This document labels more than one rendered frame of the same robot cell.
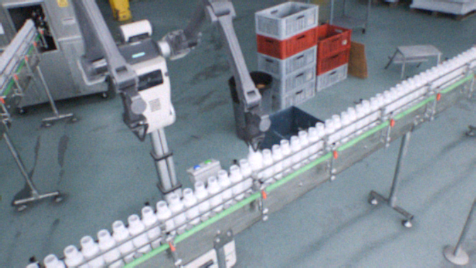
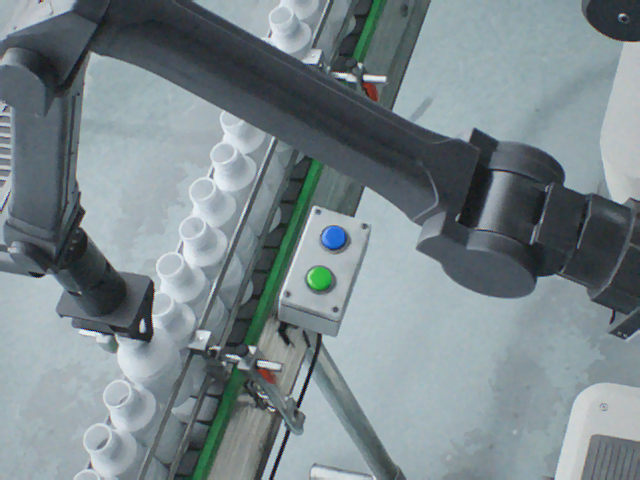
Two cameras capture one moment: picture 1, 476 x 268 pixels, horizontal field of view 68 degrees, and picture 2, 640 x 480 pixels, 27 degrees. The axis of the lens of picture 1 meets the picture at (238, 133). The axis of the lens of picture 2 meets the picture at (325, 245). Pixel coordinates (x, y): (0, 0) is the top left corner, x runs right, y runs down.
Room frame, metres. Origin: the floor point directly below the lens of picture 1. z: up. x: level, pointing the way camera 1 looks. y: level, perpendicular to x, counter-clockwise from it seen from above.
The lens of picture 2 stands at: (2.24, -0.09, 2.46)
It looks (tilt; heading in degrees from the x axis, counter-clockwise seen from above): 54 degrees down; 163
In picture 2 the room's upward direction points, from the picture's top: 27 degrees counter-clockwise
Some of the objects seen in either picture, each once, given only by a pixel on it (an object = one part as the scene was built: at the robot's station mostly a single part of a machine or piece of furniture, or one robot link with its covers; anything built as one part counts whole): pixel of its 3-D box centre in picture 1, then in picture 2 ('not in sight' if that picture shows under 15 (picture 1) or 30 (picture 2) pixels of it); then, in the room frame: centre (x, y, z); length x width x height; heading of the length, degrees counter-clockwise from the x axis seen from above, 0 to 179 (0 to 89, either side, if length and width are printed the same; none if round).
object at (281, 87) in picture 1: (287, 75); not in sight; (3.95, -0.64, 0.33); 0.61 x 0.41 x 0.22; 128
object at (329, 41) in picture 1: (323, 40); not in sight; (4.41, -1.18, 0.55); 0.61 x 0.41 x 0.22; 125
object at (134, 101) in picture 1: (131, 92); not in sight; (1.15, 0.36, 1.60); 0.12 x 0.09 x 0.12; 33
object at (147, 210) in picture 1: (151, 225); (298, 53); (1.01, 0.38, 1.08); 0.06 x 0.06 x 0.17
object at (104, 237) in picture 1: (108, 248); not in sight; (0.91, 0.53, 1.08); 0.06 x 0.06 x 0.17
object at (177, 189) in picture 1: (173, 206); not in sight; (1.72, 0.47, 0.49); 0.13 x 0.13 x 0.40; 32
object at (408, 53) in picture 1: (411, 62); not in sight; (4.29, -2.34, 0.21); 0.61 x 0.47 x 0.41; 175
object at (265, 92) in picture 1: (252, 108); not in sight; (3.24, -0.16, 0.32); 0.45 x 0.45 x 0.64
